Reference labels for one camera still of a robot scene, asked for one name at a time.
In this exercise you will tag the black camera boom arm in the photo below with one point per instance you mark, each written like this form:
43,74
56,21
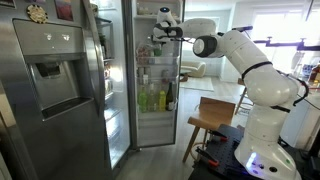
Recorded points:
300,46

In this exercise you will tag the dark wine bottle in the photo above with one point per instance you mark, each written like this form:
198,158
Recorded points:
169,99

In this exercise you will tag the clear drink bottle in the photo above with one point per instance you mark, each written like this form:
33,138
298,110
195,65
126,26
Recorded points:
152,105

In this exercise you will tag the green drink bottle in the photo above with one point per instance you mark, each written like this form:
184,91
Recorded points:
142,100

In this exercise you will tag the wooden stool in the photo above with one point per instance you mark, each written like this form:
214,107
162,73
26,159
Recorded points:
210,114

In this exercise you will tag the green lime soda can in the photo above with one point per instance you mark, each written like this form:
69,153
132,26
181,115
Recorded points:
157,50

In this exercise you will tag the yellow drink bottle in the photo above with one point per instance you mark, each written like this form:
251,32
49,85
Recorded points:
162,100

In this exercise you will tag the red photo magnet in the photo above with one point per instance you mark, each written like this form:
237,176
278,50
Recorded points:
64,9

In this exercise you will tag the cream armchair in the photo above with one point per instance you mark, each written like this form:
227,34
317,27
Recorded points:
196,68

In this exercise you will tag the open refrigerator door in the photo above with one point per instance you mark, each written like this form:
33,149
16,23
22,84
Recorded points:
158,128

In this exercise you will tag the round fridge magnet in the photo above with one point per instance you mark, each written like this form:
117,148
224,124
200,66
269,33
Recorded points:
37,14

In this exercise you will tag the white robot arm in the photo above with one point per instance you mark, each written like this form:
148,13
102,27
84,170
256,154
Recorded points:
273,93

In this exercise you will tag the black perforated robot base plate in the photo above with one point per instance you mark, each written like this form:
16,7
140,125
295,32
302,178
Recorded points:
222,148

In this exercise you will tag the stainless steel refrigerator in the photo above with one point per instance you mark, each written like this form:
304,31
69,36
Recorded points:
64,98

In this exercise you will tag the red handled clamp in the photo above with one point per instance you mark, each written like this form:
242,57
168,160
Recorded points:
210,159

